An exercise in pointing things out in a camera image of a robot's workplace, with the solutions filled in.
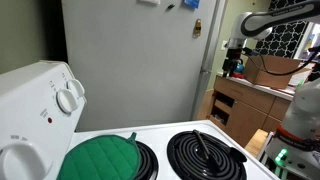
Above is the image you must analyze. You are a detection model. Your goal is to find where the black cooking utensil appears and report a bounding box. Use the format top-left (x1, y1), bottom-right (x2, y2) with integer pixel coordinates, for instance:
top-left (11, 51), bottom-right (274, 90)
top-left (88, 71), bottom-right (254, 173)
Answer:
top-left (192, 129), bottom-right (249, 168)

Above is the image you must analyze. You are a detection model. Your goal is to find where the black white patterned panel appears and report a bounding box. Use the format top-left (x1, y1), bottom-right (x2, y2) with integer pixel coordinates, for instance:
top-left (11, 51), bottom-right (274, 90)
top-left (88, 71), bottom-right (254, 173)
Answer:
top-left (254, 0), bottom-right (309, 60)

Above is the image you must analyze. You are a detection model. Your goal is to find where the wooden cabinet with white counter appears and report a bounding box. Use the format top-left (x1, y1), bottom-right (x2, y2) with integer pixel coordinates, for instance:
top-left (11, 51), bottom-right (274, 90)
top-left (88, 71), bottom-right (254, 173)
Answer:
top-left (207, 73), bottom-right (296, 150)

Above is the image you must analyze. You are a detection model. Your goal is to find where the small teal and red object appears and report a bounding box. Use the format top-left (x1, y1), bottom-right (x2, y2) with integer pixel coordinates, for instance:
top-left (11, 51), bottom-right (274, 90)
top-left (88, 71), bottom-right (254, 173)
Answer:
top-left (233, 62), bottom-right (246, 80)

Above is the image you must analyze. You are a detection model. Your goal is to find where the yellow black bottle opener magnet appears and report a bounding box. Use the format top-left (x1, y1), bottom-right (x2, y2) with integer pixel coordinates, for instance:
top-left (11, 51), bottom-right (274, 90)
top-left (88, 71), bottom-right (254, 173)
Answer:
top-left (192, 18), bottom-right (203, 39)

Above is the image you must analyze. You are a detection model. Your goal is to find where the blue rectangular magnet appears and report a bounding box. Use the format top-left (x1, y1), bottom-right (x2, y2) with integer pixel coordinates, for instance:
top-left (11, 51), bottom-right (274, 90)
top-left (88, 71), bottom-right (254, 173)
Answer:
top-left (183, 0), bottom-right (201, 10)

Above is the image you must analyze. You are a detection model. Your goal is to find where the white electric stove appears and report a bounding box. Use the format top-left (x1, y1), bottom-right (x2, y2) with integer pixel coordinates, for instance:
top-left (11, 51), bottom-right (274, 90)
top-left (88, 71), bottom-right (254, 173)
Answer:
top-left (0, 59), bottom-right (282, 180)

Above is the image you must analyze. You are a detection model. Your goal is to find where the green quilted pot holder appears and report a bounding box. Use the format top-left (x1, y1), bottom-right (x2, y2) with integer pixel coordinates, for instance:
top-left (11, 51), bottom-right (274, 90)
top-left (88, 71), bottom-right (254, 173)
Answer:
top-left (56, 131), bottom-right (142, 180)

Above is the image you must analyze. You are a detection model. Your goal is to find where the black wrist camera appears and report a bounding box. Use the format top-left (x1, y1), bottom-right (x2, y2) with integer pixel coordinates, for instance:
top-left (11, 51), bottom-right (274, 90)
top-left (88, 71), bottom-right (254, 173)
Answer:
top-left (242, 47), bottom-right (260, 57)

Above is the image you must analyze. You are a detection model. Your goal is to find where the cardboard box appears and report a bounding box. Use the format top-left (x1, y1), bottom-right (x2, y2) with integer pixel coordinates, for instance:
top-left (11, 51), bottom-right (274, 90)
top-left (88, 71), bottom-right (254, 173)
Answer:
top-left (243, 54), bottom-right (303, 90)

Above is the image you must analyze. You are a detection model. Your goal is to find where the white stove knob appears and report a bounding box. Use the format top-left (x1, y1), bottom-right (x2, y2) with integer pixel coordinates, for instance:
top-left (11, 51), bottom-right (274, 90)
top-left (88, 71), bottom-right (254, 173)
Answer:
top-left (0, 141), bottom-right (54, 180)
top-left (55, 88), bottom-right (80, 115)
top-left (66, 78), bottom-right (87, 100)

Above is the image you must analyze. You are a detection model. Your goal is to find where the light wooden table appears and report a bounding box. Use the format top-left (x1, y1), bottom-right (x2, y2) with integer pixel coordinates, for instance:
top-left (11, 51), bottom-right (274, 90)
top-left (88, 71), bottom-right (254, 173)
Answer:
top-left (244, 128), bottom-right (270, 159)

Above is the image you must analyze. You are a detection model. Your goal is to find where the black coil burner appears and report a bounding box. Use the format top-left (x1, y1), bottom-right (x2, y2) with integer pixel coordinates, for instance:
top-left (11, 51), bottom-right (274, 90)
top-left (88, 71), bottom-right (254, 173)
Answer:
top-left (166, 129), bottom-right (248, 180)
top-left (134, 141), bottom-right (160, 180)

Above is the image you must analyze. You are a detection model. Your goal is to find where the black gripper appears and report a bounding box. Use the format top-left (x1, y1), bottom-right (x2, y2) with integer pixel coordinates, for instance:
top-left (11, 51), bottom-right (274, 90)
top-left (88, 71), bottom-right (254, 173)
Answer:
top-left (222, 47), bottom-right (244, 78)

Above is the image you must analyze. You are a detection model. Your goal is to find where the white rectangular magnet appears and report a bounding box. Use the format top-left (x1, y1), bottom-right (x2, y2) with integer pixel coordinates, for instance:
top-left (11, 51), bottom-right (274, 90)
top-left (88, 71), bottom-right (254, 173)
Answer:
top-left (137, 0), bottom-right (161, 6)

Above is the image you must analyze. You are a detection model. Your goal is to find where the white fridge body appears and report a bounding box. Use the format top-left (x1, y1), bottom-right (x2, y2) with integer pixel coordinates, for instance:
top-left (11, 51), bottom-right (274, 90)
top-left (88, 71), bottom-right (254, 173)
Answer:
top-left (61, 0), bottom-right (219, 133)

